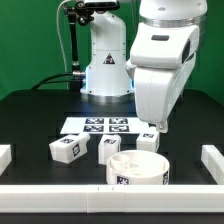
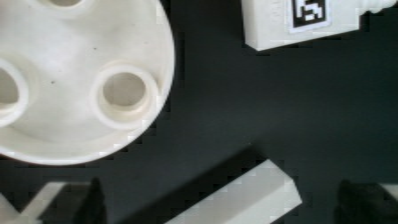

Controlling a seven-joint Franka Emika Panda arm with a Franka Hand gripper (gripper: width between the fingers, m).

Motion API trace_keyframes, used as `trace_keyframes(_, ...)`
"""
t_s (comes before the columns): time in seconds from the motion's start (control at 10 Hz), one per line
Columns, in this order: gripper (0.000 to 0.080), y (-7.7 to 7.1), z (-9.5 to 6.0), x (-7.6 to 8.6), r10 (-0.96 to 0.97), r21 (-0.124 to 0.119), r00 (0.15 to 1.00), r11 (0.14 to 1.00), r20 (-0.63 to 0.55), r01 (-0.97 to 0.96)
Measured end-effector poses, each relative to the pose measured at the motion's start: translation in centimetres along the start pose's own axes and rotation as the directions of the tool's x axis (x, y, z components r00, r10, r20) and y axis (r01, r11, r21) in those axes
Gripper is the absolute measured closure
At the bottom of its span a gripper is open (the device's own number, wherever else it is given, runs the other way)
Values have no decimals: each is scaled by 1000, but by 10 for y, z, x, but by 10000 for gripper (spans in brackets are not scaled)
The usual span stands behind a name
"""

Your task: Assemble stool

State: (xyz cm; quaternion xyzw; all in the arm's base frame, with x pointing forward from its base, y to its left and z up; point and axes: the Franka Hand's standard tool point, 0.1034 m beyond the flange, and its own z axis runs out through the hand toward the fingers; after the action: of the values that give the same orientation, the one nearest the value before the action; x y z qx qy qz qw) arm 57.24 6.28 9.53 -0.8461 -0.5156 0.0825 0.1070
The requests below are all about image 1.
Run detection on white cable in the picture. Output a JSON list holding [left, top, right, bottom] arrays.
[[55, 0, 73, 74]]

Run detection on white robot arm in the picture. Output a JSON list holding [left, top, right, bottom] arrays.
[[84, 0, 207, 133]]

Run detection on black cables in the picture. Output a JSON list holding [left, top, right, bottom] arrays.
[[31, 72, 86, 91]]

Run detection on white marker sheet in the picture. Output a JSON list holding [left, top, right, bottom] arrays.
[[60, 117, 149, 134]]

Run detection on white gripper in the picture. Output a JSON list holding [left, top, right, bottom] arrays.
[[126, 23, 199, 133]]

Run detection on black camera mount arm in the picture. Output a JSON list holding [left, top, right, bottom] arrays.
[[64, 1, 93, 77]]

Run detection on camera on mount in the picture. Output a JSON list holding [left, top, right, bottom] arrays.
[[84, 0, 120, 10]]

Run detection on white right barrier block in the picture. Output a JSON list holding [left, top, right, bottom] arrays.
[[201, 145, 224, 185]]

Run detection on white barrier block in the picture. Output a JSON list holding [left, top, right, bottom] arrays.
[[0, 145, 12, 176], [201, 145, 224, 185]]

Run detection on white front barrier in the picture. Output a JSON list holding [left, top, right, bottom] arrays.
[[0, 185, 224, 213]]

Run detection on white left barrier block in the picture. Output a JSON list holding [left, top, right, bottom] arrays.
[[0, 145, 12, 176]]

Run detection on white round stool seat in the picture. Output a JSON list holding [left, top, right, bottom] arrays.
[[106, 150, 170, 185]]

